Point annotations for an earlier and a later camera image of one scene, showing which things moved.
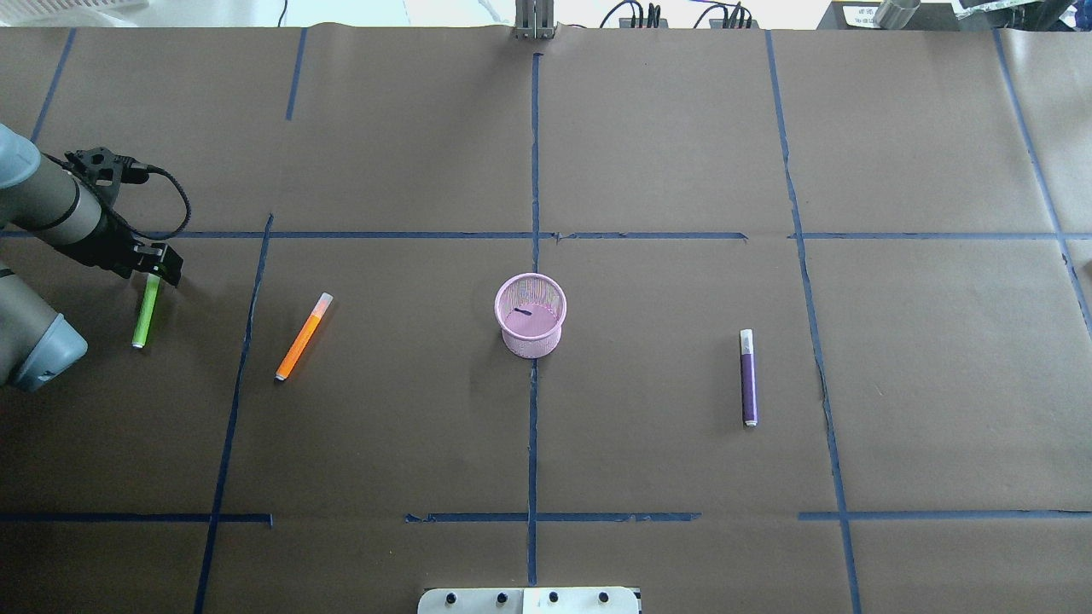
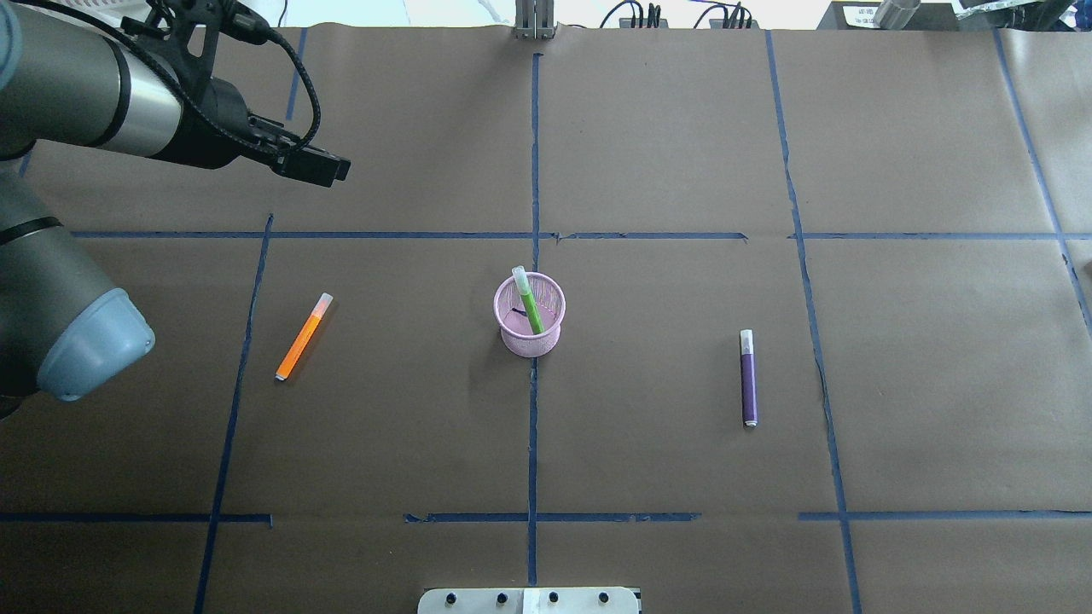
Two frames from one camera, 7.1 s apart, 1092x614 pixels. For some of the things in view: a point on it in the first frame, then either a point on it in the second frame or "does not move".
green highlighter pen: (146, 311) to (522, 283)
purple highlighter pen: (747, 374) does not move
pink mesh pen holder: (530, 309) does not move
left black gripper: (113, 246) to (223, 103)
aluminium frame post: (534, 20) does not move
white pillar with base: (550, 600) does not move
